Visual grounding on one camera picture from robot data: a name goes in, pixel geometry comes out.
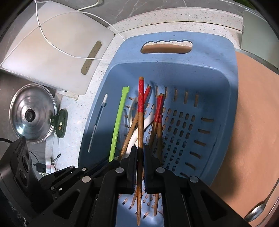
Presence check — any white ceramic spoon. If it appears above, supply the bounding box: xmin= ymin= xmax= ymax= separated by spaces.
xmin=125 ymin=113 xmax=156 ymax=158
xmin=128 ymin=97 xmax=138 ymax=127

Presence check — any white cutting board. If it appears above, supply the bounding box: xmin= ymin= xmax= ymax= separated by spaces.
xmin=1 ymin=1 xmax=114 ymax=95

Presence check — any blue plastic drain basket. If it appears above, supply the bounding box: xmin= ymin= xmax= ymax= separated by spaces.
xmin=78 ymin=32 xmax=247 ymax=226

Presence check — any green lid holder clip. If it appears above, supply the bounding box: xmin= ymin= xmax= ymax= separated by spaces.
xmin=50 ymin=109 xmax=68 ymax=139

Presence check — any white power cable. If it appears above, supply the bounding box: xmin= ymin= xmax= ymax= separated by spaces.
xmin=1 ymin=0 xmax=127 ymax=64

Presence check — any steel pot lid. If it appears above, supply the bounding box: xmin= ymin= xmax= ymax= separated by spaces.
xmin=9 ymin=83 xmax=57 ymax=144

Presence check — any metal spoon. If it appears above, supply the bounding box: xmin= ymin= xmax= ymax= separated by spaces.
xmin=244 ymin=180 xmax=278 ymax=222

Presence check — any small black adapter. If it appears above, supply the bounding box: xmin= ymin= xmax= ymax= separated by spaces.
xmin=35 ymin=162 xmax=46 ymax=173

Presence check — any green plastic spoon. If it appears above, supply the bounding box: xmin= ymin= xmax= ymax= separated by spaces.
xmin=108 ymin=87 xmax=130 ymax=162

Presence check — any red wooden chopstick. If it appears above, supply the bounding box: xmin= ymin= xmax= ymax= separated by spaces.
xmin=149 ymin=93 xmax=165 ymax=149

